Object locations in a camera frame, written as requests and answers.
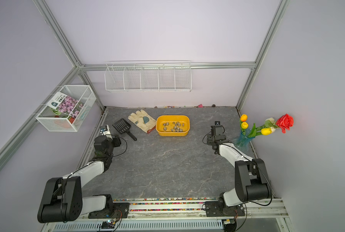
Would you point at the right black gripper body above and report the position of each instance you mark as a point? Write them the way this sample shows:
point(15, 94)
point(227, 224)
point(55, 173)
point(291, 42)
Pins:
point(210, 139)

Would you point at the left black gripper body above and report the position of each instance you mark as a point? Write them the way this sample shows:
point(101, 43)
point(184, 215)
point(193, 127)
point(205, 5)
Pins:
point(115, 142)

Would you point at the yellow plastic storage box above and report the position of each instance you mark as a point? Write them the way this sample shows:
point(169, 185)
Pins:
point(171, 118)

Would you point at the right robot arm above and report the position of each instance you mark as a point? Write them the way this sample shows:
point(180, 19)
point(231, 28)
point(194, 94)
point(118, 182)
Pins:
point(251, 177)

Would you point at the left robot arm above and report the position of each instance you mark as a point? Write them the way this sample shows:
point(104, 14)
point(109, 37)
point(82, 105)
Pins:
point(63, 199)

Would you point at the blue glass vase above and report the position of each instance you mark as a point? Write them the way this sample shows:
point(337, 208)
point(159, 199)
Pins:
point(243, 142)

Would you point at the black slotted scoop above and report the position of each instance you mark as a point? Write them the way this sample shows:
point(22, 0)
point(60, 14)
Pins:
point(122, 126)

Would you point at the orange artificial tulip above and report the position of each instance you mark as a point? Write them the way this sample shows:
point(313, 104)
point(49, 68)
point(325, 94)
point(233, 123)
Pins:
point(243, 118)

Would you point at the beige work glove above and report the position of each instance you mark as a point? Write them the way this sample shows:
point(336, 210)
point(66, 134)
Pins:
point(143, 121)

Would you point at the yellow white artificial tulip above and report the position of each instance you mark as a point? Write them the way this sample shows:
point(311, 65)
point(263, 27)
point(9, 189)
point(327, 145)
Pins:
point(268, 131)

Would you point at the purple flower seed packet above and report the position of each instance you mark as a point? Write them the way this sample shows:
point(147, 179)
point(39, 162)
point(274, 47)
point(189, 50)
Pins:
point(63, 105)

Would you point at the red artificial rose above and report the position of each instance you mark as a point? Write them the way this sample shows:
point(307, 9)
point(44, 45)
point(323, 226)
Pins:
point(285, 122)

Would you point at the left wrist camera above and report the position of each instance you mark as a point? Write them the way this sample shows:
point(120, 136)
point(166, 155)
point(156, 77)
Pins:
point(105, 131)

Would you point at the white wire basket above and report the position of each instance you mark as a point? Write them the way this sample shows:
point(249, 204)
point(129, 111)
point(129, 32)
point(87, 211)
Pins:
point(53, 123)

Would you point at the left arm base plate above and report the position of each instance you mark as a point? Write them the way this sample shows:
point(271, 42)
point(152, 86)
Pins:
point(111, 210)

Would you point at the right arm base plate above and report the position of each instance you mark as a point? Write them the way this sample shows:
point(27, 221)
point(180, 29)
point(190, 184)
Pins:
point(218, 209)

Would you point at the aluminium frame rail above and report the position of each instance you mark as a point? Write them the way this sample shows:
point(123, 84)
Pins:
point(167, 64)

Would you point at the white wire wall shelf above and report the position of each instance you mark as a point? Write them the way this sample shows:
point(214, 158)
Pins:
point(148, 80)

